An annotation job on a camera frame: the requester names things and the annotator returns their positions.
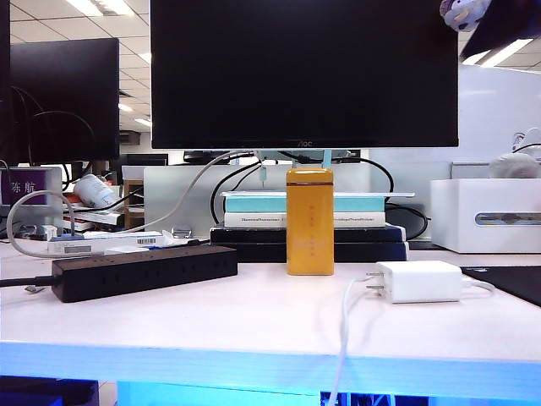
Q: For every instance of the white 65W wall charger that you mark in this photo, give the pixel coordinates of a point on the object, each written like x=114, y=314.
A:
x=422, y=281

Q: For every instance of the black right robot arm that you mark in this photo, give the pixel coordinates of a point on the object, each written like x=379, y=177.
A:
x=507, y=21

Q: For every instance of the teal book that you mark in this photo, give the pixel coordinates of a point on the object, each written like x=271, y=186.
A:
x=253, y=205

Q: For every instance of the white book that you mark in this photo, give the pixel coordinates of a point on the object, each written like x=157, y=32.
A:
x=253, y=215

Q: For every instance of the small pale hanging tag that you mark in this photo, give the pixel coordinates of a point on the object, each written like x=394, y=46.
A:
x=263, y=174

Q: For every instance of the black flat box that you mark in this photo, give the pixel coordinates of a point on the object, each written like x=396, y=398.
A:
x=253, y=234
x=262, y=253

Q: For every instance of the yellow rectangular tin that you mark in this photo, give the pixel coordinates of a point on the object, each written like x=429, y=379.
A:
x=309, y=220

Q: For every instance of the white desk divider panel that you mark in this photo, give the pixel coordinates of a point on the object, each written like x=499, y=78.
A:
x=165, y=190

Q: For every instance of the black AOC monitor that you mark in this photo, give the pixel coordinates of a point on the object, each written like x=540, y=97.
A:
x=296, y=76

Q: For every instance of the brown wooden shelf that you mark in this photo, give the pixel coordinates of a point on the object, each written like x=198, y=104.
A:
x=134, y=220

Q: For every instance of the black power strip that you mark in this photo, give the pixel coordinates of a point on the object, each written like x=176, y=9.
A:
x=143, y=270

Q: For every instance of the white blue carton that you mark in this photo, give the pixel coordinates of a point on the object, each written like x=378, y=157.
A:
x=118, y=242

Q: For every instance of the stack of books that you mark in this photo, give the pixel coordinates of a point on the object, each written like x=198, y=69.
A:
x=97, y=216

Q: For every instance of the white plastic bottle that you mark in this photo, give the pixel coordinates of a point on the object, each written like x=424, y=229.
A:
x=95, y=190

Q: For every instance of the white tissue box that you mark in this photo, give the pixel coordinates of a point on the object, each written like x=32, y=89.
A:
x=465, y=220

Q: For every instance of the grey storage box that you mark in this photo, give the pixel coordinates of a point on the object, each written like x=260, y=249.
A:
x=469, y=169

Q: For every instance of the small white adapter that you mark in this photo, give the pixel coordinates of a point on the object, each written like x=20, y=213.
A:
x=46, y=232

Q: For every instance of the black computer monitor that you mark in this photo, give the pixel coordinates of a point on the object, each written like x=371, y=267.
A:
x=63, y=84
x=4, y=84

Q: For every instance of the purple name sign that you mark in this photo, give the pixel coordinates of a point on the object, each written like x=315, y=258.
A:
x=25, y=186

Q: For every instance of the black mouse pad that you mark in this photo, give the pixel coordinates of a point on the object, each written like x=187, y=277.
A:
x=515, y=283

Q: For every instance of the white plush toy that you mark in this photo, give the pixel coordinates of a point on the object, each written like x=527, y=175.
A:
x=465, y=12

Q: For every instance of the dark blue cabinet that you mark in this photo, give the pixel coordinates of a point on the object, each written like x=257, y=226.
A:
x=42, y=393

